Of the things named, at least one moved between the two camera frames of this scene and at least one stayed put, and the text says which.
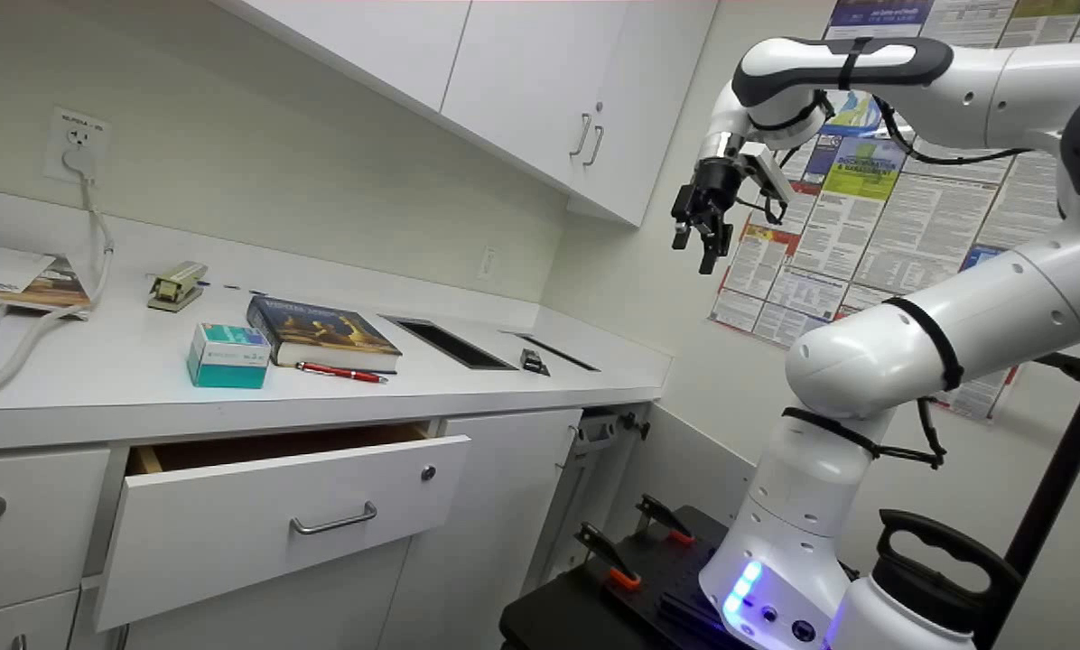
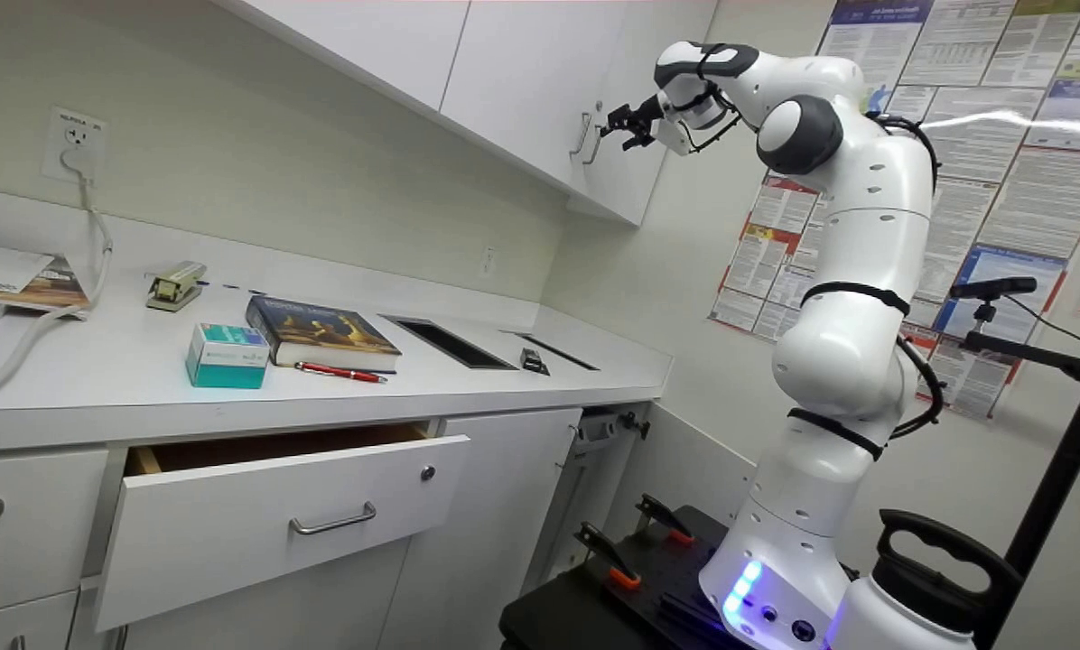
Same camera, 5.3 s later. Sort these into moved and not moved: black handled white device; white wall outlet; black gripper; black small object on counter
Moved: black gripper
Not moved: black handled white device; black small object on counter; white wall outlet
